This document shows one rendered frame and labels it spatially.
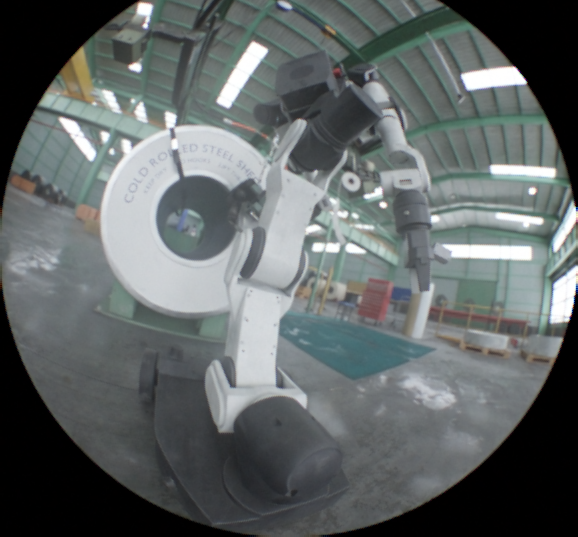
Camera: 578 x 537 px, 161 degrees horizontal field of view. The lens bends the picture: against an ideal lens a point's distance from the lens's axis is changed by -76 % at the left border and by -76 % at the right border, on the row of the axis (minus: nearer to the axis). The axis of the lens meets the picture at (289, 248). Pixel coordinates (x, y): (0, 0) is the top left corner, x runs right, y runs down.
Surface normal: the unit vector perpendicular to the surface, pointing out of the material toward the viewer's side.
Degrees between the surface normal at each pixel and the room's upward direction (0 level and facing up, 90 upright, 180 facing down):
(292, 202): 94
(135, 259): 90
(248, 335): 68
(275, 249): 80
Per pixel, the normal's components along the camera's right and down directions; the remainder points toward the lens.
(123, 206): 0.54, 0.02
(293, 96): -0.12, 0.90
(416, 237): -0.43, -0.23
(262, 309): 0.54, -0.36
